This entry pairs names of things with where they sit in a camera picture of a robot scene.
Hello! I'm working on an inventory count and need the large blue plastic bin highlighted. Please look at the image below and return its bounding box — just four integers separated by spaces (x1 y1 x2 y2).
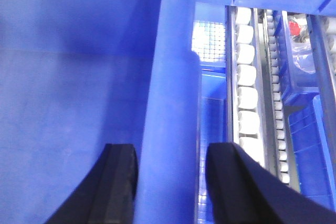
1 0 335 223

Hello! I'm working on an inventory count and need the small white roller track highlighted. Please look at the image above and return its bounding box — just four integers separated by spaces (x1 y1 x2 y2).
262 9 300 192

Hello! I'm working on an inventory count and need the blue bin with bagged items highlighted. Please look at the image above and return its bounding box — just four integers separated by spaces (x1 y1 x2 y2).
274 10 319 106

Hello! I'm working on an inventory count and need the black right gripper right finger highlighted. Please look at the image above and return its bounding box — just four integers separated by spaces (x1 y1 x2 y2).
206 143 335 223

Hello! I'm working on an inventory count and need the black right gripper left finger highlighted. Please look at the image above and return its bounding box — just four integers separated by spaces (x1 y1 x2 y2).
46 144 138 223

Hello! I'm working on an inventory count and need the empty blue bin below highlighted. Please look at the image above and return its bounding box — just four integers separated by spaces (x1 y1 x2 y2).
289 95 335 211

